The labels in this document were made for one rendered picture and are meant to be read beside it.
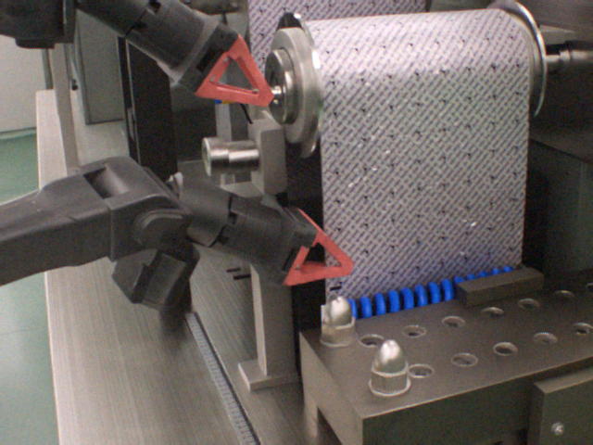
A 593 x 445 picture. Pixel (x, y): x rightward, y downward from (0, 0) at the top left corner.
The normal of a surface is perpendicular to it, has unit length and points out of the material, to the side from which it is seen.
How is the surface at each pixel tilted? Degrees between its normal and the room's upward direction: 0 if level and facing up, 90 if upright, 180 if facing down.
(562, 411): 90
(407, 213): 90
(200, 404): 0
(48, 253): 113
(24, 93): 90
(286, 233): 60
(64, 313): 0
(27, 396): 0
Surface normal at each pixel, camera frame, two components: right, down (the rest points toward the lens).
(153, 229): 0.61, 0.56
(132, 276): -0.67, 0.00
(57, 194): 0.14, -0.77
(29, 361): -0.05, -0.93
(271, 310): 0.31, 0.33
